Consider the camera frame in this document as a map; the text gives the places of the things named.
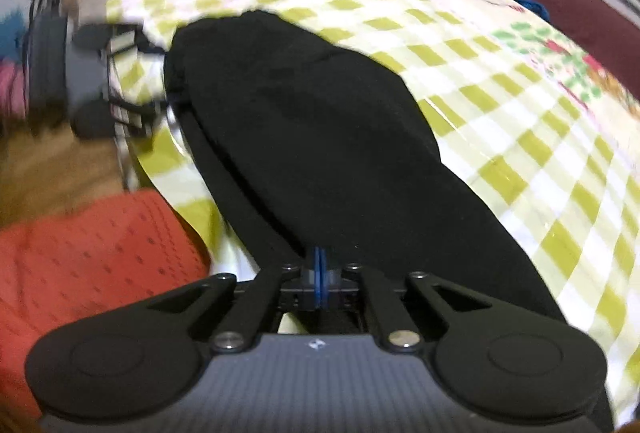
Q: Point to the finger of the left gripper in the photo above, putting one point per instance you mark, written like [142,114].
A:
[111,39]
[135,120]

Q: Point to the black pants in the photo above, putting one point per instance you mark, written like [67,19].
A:
[305,145]

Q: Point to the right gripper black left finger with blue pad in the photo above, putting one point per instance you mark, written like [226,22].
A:
[228,315]

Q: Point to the blue cloth on bench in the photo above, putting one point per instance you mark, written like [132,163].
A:
[535,7]

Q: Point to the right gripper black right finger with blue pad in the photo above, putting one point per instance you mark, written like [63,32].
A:
[403,316]

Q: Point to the orange dotted garment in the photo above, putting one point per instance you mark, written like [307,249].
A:
[58,269]

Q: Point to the green checkered floral bedsheet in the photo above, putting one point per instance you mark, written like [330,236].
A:
[522,115]

